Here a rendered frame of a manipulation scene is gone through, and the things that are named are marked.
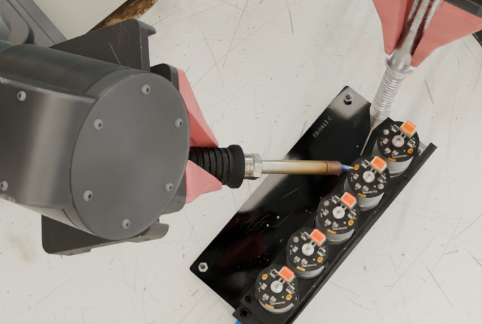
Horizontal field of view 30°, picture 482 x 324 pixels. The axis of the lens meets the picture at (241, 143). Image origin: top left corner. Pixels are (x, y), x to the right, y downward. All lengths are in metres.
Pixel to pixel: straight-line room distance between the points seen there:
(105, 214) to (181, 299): 0.30
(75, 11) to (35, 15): 0.06
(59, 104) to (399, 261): 0.36
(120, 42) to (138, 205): 0.13
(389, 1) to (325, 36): 0.24
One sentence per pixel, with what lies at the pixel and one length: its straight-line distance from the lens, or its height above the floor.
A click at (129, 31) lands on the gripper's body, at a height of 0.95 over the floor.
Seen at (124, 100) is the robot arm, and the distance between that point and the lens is 0.29.
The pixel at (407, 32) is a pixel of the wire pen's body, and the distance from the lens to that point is 0.43.
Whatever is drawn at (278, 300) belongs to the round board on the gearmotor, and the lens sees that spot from 0.52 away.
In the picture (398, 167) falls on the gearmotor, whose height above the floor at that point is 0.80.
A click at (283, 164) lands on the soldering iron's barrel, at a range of 0.51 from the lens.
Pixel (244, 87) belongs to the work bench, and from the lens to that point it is 0.61.
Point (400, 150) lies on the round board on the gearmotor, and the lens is 0.54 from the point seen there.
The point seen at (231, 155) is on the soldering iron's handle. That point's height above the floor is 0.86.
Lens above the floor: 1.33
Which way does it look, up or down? 75 degrees down
